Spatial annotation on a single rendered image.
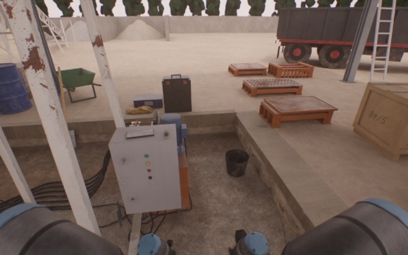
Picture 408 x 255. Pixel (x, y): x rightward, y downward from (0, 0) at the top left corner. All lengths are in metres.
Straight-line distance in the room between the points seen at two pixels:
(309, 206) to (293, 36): 7.56
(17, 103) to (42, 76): 4.40
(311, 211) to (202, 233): 1.07
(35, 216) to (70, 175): 0.56
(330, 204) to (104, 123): 3.44
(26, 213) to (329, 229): 0.58
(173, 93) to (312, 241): 3.50
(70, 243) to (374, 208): 0.58
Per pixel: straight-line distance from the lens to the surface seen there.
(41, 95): 1.00
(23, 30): 1.00
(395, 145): 3.42
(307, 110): 3.70
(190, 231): 2.33
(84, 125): 4.05
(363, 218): 0.51
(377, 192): 2.81
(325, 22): 9.04
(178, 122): 2.08
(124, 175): 1.45
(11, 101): 5.36
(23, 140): 4.64
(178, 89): 3.76
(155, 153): 1.32
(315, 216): 2.26
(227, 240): 2.28
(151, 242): 1.00
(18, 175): 2.64
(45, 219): 0.52
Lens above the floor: 1.89
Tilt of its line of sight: 27 degrees down
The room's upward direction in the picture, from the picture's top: straight up
